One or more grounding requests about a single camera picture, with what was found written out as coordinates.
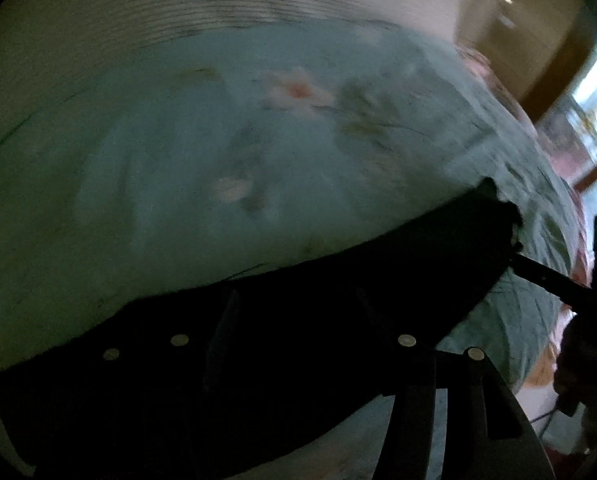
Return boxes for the brown wooden door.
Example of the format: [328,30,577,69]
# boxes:
[515,7,597,123]

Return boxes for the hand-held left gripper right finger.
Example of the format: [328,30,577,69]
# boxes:
[354,285,558,480]

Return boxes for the bright window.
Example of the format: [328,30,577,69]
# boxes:
[568,40,597,211]

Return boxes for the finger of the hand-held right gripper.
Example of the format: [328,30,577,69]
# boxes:
[511,253,595,311]

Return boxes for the pink floral quilt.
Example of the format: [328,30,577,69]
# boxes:
[455,45,596,391]

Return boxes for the green floral bed sheet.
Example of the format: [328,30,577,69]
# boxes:
[0,17,586,480]

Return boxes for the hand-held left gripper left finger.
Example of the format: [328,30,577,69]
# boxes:
[91,287,244,480]

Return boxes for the black pants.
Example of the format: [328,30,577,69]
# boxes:
[0,177,525,480]

